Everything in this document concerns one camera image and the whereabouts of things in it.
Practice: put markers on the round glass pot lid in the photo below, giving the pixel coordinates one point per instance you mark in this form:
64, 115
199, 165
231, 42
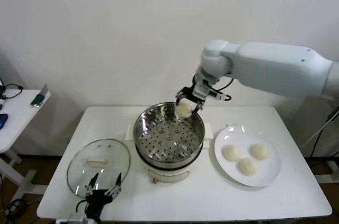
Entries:
96, 162

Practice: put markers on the white desk foot frame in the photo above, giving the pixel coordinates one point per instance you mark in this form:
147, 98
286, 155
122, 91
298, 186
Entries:
328, 179

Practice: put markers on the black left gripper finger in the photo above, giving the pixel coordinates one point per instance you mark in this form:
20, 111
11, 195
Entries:
118, 184
92, 184

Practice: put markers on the white electric cooker pot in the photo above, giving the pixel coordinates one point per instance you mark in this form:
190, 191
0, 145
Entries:
167, 175

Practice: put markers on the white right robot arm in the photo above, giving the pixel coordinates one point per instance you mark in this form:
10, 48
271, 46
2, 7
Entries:
275, 67

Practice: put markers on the blue computer mouse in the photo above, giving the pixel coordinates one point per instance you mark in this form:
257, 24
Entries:
3, 121

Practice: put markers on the round white plate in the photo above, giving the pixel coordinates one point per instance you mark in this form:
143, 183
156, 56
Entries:
268, 171

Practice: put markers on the white steamed baozi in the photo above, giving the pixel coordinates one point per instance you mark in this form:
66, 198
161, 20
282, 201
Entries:
231, 153
260, 151
248, 166
184, 109

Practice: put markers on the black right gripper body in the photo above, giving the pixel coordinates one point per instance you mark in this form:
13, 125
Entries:
200, 90

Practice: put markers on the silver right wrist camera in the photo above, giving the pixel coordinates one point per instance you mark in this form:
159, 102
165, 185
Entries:
219, 96

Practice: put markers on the perforated steel steamer basket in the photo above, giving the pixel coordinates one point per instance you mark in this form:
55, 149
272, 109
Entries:
169, 142

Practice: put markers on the white side table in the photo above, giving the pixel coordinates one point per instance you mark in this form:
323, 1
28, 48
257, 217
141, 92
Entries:
18, 114

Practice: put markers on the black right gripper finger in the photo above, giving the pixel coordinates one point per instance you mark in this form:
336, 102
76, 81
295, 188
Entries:
200, 105
179, 98

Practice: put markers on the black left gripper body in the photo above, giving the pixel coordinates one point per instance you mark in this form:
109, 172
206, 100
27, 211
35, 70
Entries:
96, 200

